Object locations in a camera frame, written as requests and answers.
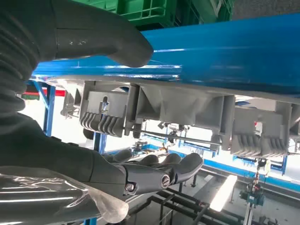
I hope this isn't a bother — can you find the green plastic crate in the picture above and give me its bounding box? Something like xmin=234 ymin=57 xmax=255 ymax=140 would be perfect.
xmin=71 ymin=0 xmax=179 ymax=31
xmin=178 ymin=0 xmax=235 ymax=25

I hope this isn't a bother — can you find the red barrier belt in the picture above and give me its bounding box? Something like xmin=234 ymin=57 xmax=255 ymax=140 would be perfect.
xmin=29 ymin=89 xmax=66 ymax=98

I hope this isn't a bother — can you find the blue metal shelf rack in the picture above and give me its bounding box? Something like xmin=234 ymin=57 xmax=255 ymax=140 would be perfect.
xmin=26 ymin=12 xmax=300 ymax=225

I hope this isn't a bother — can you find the blue metal beam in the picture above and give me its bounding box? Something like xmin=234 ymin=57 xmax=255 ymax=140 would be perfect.
xmin=133 ymin=141 xmax=300 ymax=194

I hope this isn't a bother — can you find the long ceiling light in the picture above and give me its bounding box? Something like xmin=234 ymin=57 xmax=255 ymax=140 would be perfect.
xmin=209 ymin=174 xmax=237 ymax=213

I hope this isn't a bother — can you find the teal hoist unit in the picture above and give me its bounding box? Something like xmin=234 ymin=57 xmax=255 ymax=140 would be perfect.
xmin=239 ymin=182 xmax=265 ymax=208

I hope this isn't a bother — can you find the black ceiling truss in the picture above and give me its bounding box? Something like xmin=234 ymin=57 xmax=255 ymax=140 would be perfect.
xmin=127 ymin=182 xmax=237 ymax=225

